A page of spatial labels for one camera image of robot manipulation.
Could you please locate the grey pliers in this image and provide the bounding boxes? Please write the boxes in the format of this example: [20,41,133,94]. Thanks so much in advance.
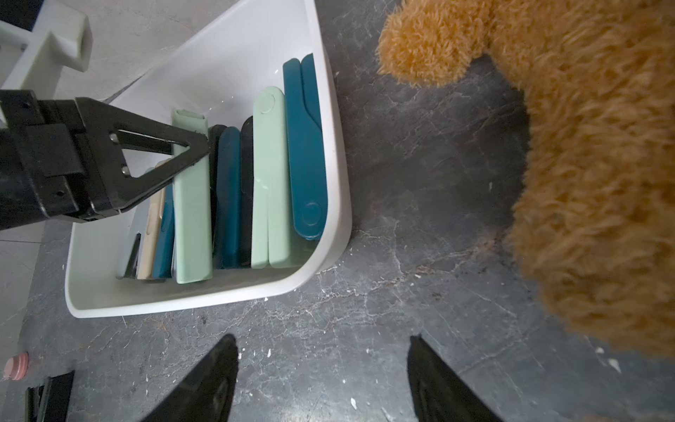
[116,200,149,280]

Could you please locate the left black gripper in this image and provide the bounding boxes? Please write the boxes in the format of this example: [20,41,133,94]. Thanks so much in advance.
[1,90,210,222]

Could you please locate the teal pliers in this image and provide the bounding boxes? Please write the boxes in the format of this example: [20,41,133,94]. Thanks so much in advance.
[152,185,175,280]
[213,125,242,269]

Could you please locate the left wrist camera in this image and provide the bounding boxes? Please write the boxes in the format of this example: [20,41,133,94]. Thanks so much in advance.
[1,1,92,100]

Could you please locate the light green pliers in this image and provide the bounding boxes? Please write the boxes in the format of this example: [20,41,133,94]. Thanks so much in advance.
[171,109,214,285]
[251,86,305,269]

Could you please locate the dark teal pliers floor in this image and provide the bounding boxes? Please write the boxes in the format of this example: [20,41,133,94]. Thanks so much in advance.
[283,54,328,241]

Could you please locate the white storage box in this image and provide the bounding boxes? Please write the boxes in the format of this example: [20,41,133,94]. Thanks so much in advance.
[64,1,353,318]

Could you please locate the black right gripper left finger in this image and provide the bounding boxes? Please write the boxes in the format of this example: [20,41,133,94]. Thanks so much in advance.
[144,334,239,421]

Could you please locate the brown teddy bear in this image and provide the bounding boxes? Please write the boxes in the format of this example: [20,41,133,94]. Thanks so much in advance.
[377,1,674,358]

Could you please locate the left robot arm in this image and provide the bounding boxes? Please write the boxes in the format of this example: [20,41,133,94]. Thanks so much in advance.
[1,90,210,230]

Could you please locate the beige wooden pliers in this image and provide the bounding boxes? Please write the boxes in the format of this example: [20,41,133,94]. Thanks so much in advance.
[136,188,165,280]

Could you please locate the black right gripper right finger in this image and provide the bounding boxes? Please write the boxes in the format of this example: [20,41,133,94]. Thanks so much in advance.
[407,335,502,422]

